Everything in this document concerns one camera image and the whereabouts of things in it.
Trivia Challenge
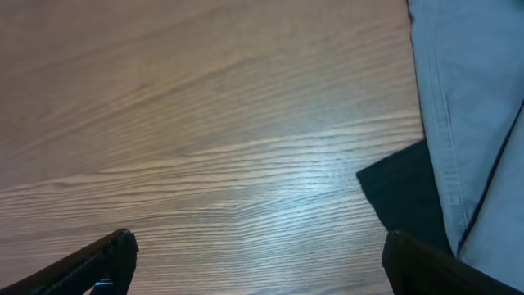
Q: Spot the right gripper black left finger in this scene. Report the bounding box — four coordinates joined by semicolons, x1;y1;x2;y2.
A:
1;228;139;295

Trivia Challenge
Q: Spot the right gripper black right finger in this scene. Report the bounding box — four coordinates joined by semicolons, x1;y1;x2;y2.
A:
382;230;520;295

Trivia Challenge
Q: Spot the black garment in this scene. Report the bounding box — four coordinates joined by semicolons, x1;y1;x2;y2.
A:
356;140;452;255

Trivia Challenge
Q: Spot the grey garment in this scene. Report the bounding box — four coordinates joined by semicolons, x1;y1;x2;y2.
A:
409;0;523;289

